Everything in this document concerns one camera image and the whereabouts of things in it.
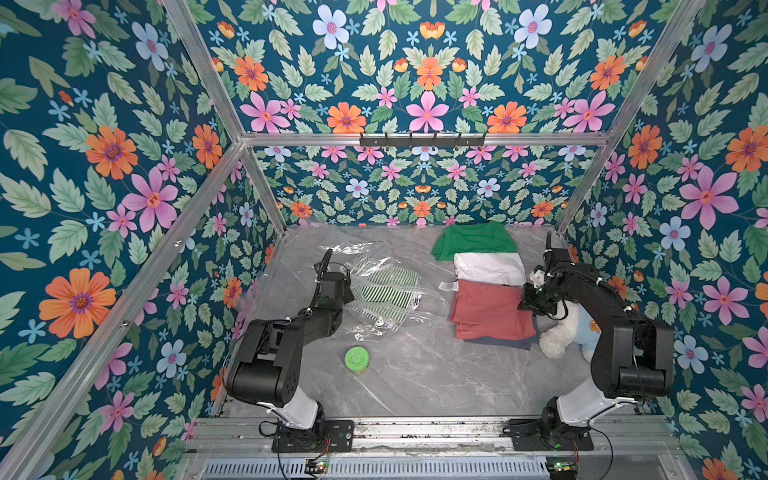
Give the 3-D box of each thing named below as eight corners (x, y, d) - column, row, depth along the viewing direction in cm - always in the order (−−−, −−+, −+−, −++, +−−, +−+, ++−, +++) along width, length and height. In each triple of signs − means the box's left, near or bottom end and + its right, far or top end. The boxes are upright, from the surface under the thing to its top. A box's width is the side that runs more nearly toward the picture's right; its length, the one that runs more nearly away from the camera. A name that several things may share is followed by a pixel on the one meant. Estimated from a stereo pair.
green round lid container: (345, 373, 86) (342, 368, 82) (348, 352, 90) (345, 345, 86) (369, 373, 86) (367, 368, 82) (370, 352, 90) (369, 345, 86)
